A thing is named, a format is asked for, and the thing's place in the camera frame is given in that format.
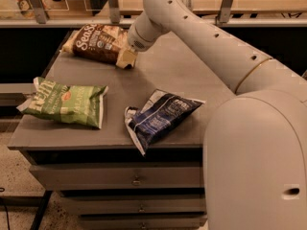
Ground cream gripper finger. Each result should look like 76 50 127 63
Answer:
116 49 137 69

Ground brown chip bag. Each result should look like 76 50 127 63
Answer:
62 24 128 64

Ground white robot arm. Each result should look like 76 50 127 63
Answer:
128 0 307 230

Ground green chip bag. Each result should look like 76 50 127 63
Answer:
17 77 108 129

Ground blue chip bag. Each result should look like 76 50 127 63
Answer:
124 89 204 155

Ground grey drawer cabinet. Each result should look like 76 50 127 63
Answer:
9 34 233 230

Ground wooden shelf with metal posts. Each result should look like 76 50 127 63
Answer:
0 0 307 28

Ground colourful package on shelf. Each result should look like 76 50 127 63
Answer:
0 0 42 19

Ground top drawer knob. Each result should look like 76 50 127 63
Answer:
131 176 142 187

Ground black floor bar left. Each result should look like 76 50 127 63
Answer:
0 191 52 230

